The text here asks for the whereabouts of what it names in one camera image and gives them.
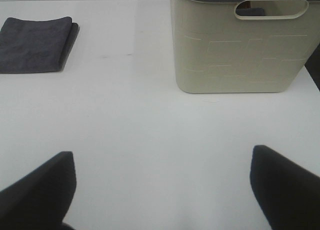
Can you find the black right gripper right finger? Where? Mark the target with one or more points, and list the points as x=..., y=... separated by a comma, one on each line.
x=288, y=194

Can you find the beige plastic bin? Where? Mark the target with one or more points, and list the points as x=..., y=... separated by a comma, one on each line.
x=238, y=46

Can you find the dark grey towel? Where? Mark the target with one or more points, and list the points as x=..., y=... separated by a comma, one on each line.
x=36, y=46

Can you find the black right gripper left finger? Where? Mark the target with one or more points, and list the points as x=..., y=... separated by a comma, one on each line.
x=41, y=199

